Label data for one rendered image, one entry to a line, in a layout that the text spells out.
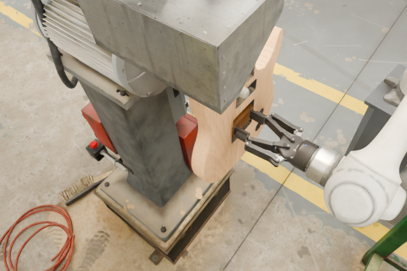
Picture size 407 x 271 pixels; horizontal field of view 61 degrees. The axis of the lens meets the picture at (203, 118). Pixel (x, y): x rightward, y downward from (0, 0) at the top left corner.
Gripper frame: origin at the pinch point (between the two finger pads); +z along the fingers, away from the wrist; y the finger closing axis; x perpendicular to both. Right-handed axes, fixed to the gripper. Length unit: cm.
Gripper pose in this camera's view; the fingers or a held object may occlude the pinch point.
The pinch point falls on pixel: (243, 121)
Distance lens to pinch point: 94.5
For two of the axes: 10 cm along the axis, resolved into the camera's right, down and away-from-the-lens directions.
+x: -0.2, -6.7, -7.4
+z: -7.8, -4.5, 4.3
